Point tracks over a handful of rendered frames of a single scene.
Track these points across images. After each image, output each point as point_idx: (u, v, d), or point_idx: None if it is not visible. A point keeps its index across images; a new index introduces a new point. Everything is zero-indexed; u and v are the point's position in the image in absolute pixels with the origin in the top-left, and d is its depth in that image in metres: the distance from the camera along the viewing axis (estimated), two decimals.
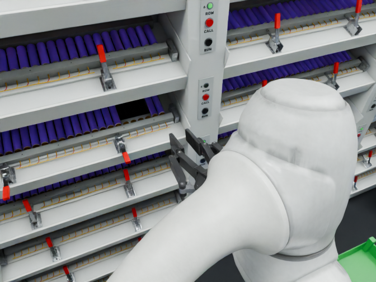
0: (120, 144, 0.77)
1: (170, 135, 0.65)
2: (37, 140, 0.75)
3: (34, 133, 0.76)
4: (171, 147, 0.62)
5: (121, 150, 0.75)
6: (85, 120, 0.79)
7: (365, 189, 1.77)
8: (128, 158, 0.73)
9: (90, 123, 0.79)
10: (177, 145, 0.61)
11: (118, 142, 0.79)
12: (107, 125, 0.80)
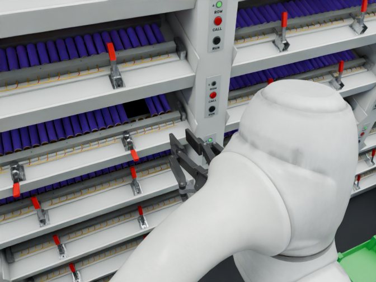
0: (127, 141, 0.77)
1: (170, 135, 0.65)
2: (45, 138, 0.75)
3: (43, 131, 0.76)
4: (171, 147, 0.62)
5: (129, 147, 0.76)
6: (93, 118, 0.80)
7: (367, 188, 1.78)
8: (136, 155, 0.74)
9: (98, 121, 0.80)
10: (177, 145, 0.61)
11: (126, 140, 0.80)
12: (114, 122, 0.80)
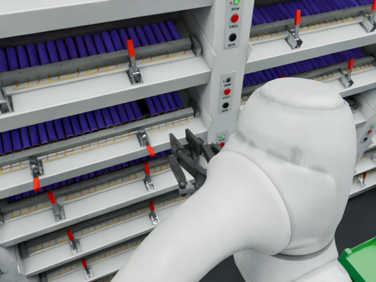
0: (142, 137, 0.79)
1: (170, 135, 0.65)
2: (62, 134, 0.77)
3: (60, 127, 0.77)
4: (171, 147, 0.62)
5: (145, 143, 0.77)
6: (108, 114, 0.81)
7: (372, 186, 1.79)
8: (153, 150, 0.75)
9: (113, 117, 0.81)
10: (177, 145, 0.61)
11: (141, 136, 0.81)
12: (130, 118, 0.82)
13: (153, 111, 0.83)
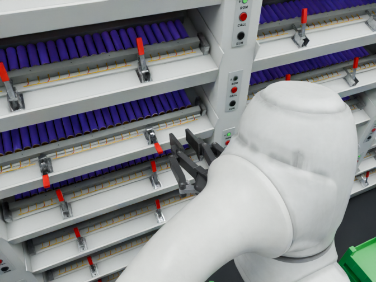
0: (150, 135, 0.79)
1: (189, 141, 0.68)
2: (71, 131, 0.77)
3: (69, 125, 0.78)
4: None
5: (153, 141, 0.78)
6: (116, 113, 0.82)
7: (375, 184, 1.80)
8: (160, 148, 0.76)
9: (121, 115, 0.82)
10: (198, 150, 0.64)
11: (149, 134, 0.82)
12: (137, 117, 0.82)
13: (160, 109, 0.84)
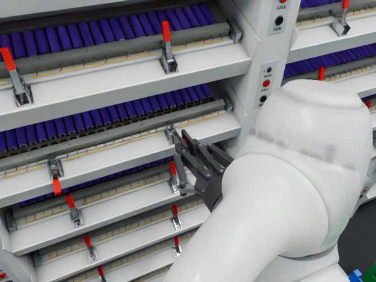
0: (172, 134, 0.71)
1: None
2: (81, 124, 0.69)
3: (79, 117, 0.70)
4: None
5: None
6: (131, 104, 0.74)
7: None
8: (184, 140, 0.66)
9: (136, 107, 0.74)
10: None
11: (169, 133, 0.73)
12: (154, 108, 0.74)
13: (179, 100, 0.76)
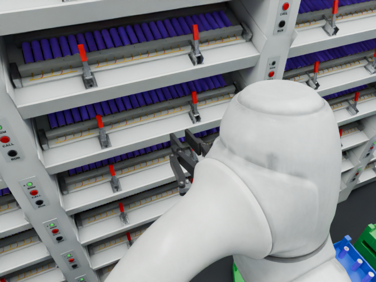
0: (194, 113, 0.88)
1: (189, 141, 0.68)
2: (123, 107, 0.86)
3: (121, 101, 0.87)
4: None
5: (193, 107, 0.87)
6: (161, 91, 0.91)
7: None
8: (194, 94, 0.86)
9: (165, 93, 0.91)
10: None
11: (193, 114, 0.90)
12: (180, 95, 0.91)
13: (200, 89, 0.93)
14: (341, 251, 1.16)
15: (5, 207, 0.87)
